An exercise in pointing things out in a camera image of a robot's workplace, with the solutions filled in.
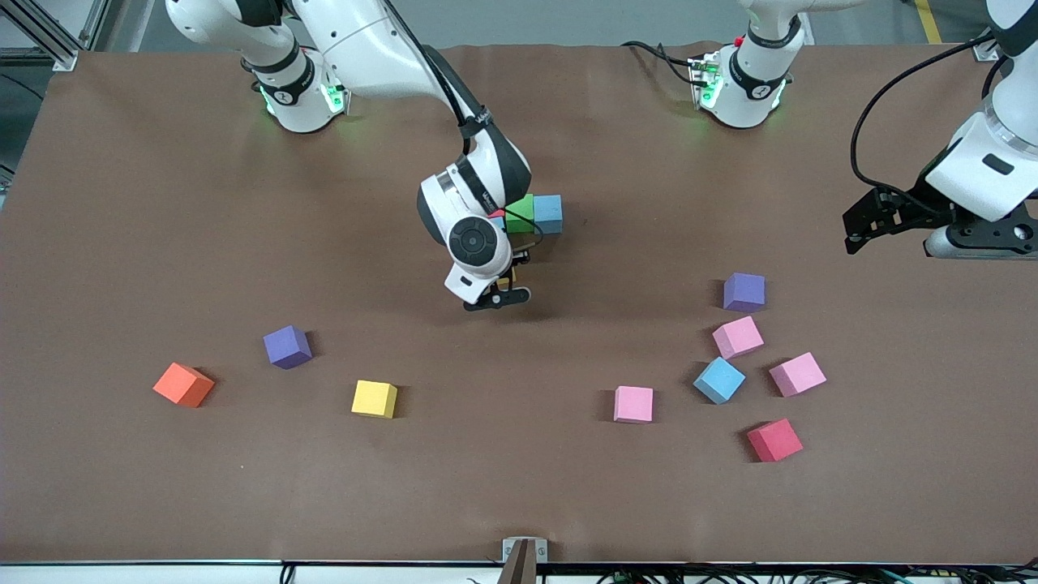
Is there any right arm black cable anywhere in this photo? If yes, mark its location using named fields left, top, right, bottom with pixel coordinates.
left=381, top=0, right=544, bottom=254

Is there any pink foam block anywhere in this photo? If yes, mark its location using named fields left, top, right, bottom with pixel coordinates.
left=613, top=385, right=654, bottom=424
left=712, top=316, right=765, bottom=360
left=769, top=352, right=828, bottom=398

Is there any black base cable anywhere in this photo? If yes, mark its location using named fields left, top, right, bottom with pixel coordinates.
left=620, top=39, right=700, bottom=87

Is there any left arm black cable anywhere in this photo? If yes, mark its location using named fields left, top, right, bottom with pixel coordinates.
left=849, top=32, right=1000, bottom=213

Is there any orange foam block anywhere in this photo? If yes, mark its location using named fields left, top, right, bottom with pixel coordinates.
left=152, top=362, right=216, bottom=409

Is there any light blue foam block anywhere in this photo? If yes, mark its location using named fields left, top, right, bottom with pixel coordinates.
left=533, top=195, right=564, bottom=236
left=693, top=357, right=746, bottom=405

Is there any green foam block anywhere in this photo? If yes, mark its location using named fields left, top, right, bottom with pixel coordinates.
left=504, top=193, right=536, bottom=234

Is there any purple foam block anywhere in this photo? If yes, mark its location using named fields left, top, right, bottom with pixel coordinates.
left=263, top=325, right=313, bottom=371
left=723, top=273, right=766, bottom=313

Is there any brown table mat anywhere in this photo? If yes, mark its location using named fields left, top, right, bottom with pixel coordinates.
left=0, top=41, right=1038, bottom=566

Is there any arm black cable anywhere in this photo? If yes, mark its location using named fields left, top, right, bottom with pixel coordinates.
left=849, top=32, right=1000, bottom=213
left=381, top=0, right=544, bottom=254

